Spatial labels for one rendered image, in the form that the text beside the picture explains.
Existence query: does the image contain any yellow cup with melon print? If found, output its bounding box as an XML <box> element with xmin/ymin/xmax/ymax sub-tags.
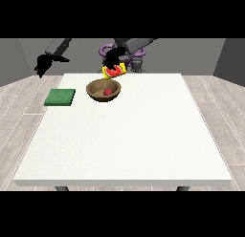
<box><xmin>101</xmin><ymin>62</ymin><xmax>128</xmax><ymax>80</ymax></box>

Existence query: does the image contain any brown wooden bowl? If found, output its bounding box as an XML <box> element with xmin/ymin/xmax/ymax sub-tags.
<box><xmin>85</xmin><ymin>78</ymin><xmax>123</xmax><ymax>103</ymax></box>

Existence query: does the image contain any green square pad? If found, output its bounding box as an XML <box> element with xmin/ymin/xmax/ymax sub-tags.
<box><xmin>43</xmin><ymin>88</ymin><xmax>77</xmax><ymax>107</ymax></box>

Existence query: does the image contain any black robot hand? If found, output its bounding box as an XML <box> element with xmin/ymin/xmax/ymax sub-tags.
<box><xmin>103</xmin><ymin>46</ymin><xmax>128</xmax><ymax>71</ymax></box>
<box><xmin>33</xmin><ymin>54</ymin><xmax>71</xmax><ymax>79</ymax></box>

